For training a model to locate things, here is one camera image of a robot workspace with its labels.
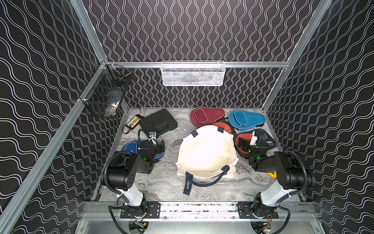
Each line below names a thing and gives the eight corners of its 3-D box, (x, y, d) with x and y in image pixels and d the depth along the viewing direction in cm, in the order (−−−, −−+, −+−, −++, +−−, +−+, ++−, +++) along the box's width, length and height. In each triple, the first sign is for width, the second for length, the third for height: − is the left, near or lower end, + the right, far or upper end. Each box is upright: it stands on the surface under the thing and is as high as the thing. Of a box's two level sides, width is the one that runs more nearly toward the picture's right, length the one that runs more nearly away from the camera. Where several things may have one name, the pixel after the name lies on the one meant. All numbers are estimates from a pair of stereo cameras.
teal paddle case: (230, 129, 107) (231, 127, 105) (226, 112, 118) (227, 109, 116) (268, 130, 107) (270, 127, 105) (261, 112, 119) (262, 110, 117)
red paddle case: (189, 126, 111) (189, 122, 108) (189, 110, 122) (189, 106, 118) (225, 126, 111) (226, 122, 108) (222, 110, 122) (223, 106, 118)
